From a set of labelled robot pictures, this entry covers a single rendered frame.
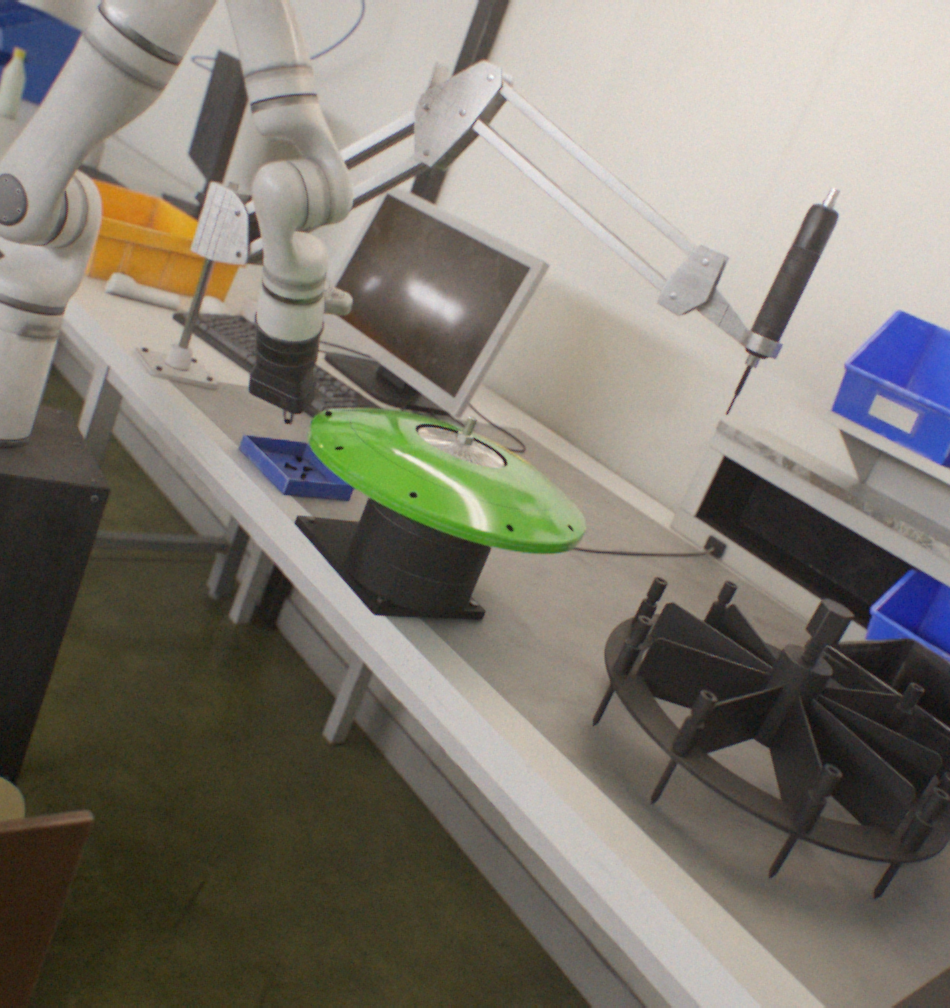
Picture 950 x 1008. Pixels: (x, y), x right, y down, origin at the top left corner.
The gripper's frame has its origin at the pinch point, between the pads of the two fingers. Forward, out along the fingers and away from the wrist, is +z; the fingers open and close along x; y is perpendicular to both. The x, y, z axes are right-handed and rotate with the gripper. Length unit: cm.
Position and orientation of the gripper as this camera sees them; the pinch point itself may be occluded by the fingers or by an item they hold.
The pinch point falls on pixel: (287, 422)
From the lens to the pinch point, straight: 140.6
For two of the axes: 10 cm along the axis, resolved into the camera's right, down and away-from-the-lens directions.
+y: -3.9, 5.8, -7.2
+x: 9.0, 4.2, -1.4
